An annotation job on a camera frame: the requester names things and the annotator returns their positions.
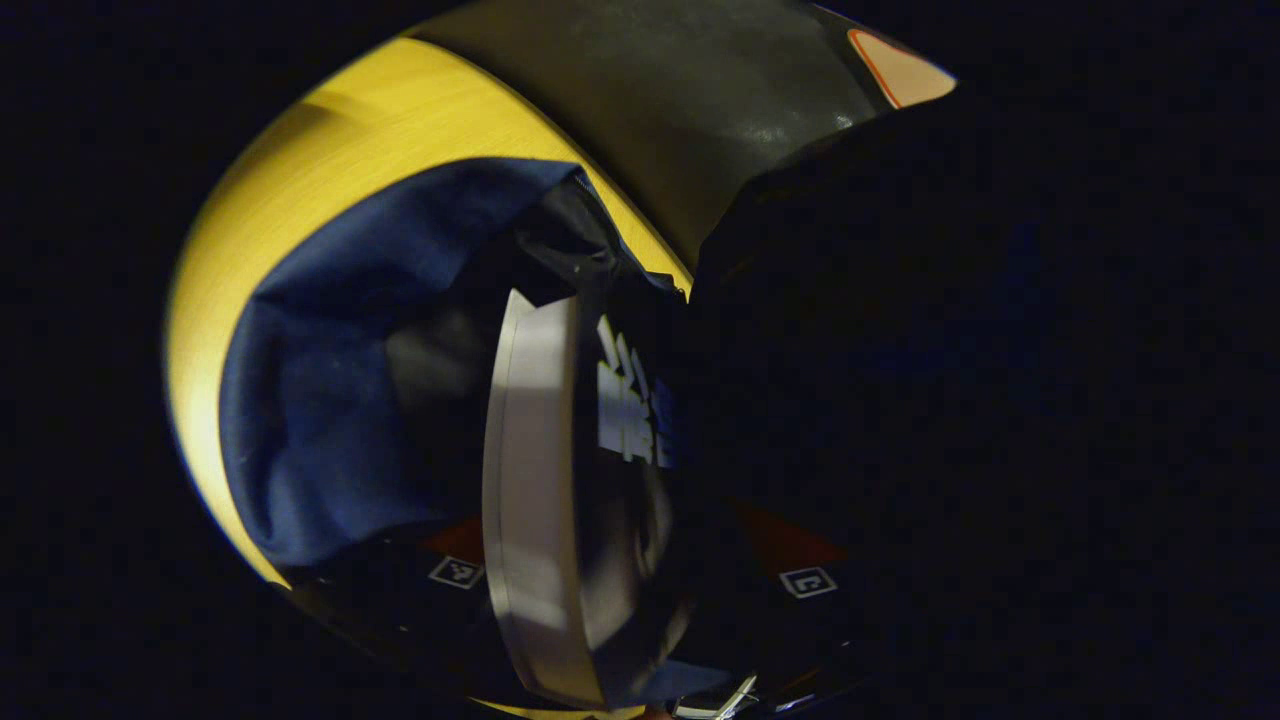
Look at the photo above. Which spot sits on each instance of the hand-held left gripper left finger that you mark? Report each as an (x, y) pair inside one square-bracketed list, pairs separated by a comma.
[(400, 605)]

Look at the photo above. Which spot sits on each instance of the black book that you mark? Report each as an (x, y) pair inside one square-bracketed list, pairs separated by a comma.
[(620, 500)]

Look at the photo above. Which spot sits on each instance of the black backdrop cloth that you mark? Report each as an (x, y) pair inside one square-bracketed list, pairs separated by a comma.
[(680, 110)]

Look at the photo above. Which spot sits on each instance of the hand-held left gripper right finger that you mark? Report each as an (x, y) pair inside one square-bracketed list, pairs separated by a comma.
[(790, 625)]

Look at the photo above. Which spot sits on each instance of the blue schoolbag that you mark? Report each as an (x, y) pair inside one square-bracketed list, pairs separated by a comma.
[(340, 400)]

